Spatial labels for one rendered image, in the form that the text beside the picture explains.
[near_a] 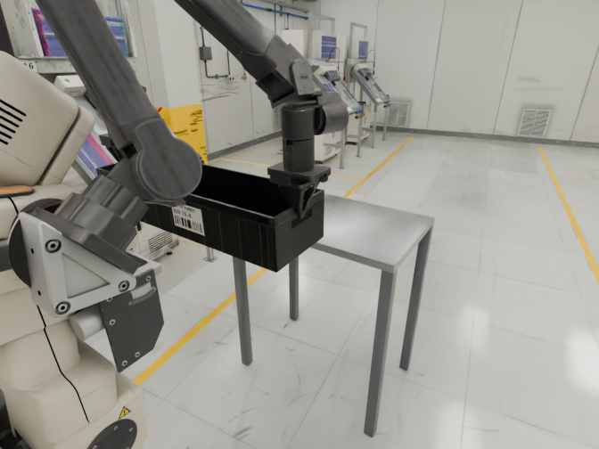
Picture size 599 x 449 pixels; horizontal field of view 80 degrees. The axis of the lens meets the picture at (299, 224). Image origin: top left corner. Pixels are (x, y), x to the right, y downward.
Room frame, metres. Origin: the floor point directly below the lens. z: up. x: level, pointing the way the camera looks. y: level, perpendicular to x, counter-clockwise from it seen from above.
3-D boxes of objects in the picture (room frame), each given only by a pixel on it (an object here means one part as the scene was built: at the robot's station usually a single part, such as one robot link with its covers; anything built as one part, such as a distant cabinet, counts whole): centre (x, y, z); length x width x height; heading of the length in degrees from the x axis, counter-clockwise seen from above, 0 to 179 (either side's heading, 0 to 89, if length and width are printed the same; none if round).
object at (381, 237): (1.33, -0.13, 0.40); 0.70 x 0.45 x 0.80; 56
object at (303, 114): (0.64, 0.00, 1.28); 0.07 x 0.06 x 0.07; 130
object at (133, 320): (0.56, 0.39, 0.99); 0.28 x 0.16 x 0.22; 56
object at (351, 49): (6.77, -0.89, 0.95); 1.36 x 0.82 x 1.90; 63
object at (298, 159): (0.64, 0.00, 1.21); 0.10 x 0.07 x 0.07; 56
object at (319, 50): (5.49, -0.22, 0.95); 1.36 x 0.82 x 1.90; 63
